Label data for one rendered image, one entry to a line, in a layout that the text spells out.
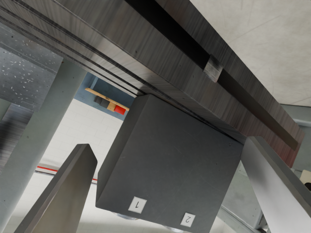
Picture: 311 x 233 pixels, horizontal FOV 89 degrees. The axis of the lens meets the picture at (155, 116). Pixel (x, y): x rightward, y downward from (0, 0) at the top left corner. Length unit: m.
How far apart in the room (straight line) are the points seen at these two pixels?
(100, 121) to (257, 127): 4.41
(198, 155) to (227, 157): 0.06
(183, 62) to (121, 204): 0.22
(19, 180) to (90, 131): 3.96
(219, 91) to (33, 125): 0.57
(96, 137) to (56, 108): 4.07
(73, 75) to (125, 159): 0.43
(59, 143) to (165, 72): 4.54
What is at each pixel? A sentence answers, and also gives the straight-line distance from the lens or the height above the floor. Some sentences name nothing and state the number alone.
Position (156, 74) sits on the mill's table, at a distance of 0.16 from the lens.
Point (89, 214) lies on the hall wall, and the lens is 5.73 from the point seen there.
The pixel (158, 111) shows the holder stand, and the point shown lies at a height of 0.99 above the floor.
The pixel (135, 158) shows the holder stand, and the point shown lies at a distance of 0.25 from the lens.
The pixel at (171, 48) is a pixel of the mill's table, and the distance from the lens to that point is 0.17.
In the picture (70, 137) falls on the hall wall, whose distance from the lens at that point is 4.62.
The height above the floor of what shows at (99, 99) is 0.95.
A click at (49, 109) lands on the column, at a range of 0.63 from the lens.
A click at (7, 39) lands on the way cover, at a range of 0.55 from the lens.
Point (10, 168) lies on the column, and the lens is 0.69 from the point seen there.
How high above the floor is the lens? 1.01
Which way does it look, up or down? 4 degrees down
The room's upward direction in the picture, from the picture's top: 154 degrees counter-clockwise
